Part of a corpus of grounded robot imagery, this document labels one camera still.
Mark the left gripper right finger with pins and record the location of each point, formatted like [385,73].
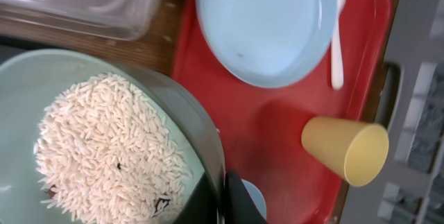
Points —
[239,207]

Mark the clear plastic bin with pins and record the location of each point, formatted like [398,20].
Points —
[114,19]

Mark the small light blue bowl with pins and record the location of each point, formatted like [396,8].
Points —
[257,197]

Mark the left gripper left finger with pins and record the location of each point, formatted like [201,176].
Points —
[201,208]

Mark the grey dishwasher rack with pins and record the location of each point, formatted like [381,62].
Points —
[409,188]

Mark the yellow plastic cup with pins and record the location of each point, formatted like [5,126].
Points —
[355,151]

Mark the white plastic spoon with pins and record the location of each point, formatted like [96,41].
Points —
[337,73]

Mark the large light blue plate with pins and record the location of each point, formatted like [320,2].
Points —
[268,43]

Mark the red serving tray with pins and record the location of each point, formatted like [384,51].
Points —
[260,129]

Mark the white rice heap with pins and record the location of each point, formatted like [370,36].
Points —
[106,155]

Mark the green bowl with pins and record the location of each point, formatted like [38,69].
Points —
[30,81]

